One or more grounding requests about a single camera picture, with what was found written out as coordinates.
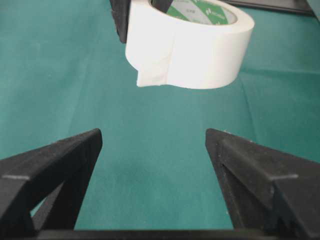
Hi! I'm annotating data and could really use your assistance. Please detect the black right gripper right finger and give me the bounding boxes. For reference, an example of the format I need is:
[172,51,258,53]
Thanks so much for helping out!
[205,128,320,240]

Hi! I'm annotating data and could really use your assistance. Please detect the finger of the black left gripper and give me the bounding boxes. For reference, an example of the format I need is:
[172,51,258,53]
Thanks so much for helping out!
[150,0,173,13]
[109,0,131,44]

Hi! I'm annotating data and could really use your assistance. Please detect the green table cloth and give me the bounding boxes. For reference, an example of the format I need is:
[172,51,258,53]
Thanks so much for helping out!
[0,0,320,230]

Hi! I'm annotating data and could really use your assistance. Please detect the black frame bar top right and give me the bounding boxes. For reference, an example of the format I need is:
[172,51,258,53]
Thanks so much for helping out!
[223,0,315,16]

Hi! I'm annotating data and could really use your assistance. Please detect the white duct tape roll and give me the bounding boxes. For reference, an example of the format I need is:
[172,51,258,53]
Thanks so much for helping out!
[125,0,255,90]

